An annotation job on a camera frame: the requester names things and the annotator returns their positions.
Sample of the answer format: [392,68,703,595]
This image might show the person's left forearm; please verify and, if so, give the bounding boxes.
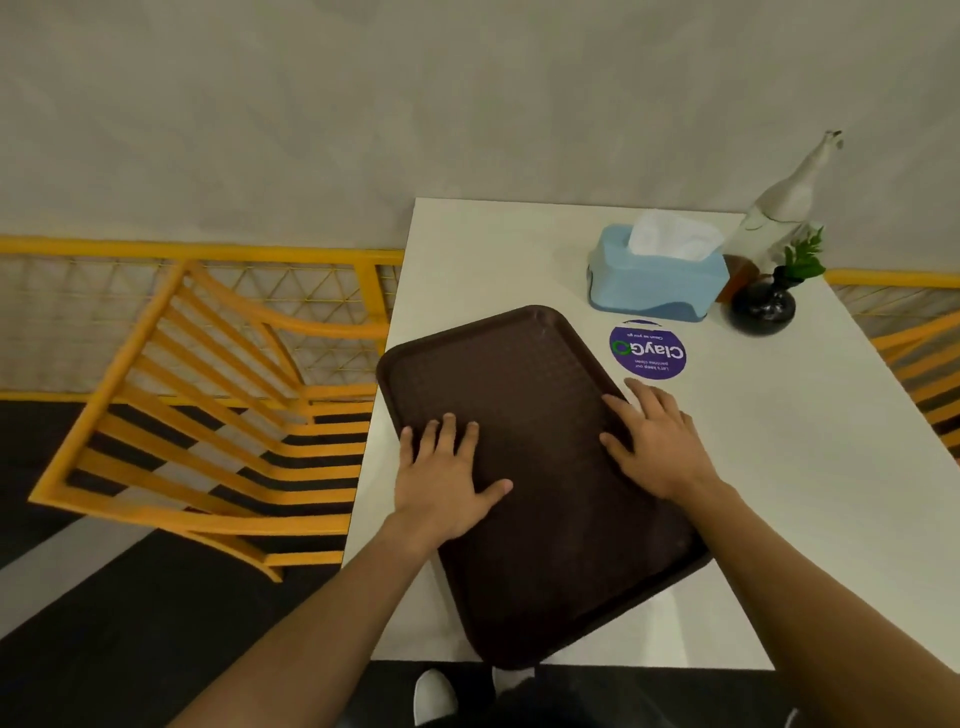
[168,516,430,728]

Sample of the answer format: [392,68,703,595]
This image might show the white bottle-shaped vase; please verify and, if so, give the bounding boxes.
[721,129,845,276]

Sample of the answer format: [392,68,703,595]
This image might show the person's left hand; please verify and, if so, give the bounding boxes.
[393,412,515,555]

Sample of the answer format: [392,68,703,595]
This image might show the green plant sprig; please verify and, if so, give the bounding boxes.
[783,225,828,284]

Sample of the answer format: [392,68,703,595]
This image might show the person's right forearm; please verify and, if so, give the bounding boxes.
[675,480,960,728]

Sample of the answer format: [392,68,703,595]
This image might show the white tissue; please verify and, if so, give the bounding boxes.
[627,208,726,263]

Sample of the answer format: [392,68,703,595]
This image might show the yellow slatted chair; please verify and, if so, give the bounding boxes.
[28,258,393,585]
[870,310,960,468]

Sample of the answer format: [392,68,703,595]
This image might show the purple round sticker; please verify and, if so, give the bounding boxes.
[609,320,688,381]

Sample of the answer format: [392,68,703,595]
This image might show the person's right hand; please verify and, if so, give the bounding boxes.
[598,377,726,505]

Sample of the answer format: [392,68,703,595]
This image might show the dark brown plastic tray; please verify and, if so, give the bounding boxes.
[375,304,714,672]

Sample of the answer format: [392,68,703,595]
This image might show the white shoe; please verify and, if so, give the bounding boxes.
[413,669,459,728]

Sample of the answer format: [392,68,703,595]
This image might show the yellow mesh railing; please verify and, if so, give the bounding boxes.
[0,234,406,411]
[823,267,960,340]

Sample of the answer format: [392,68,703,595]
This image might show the black round vase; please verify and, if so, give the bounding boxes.
[729,266,802,336]

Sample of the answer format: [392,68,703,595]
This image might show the person's dark trousers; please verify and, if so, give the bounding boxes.
[420,665,800,728]

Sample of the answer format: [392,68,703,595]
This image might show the brown amber container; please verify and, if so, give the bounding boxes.
[716,254,760,304]

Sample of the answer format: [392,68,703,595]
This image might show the blue tissue box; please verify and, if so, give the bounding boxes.
[586,223,731,324]

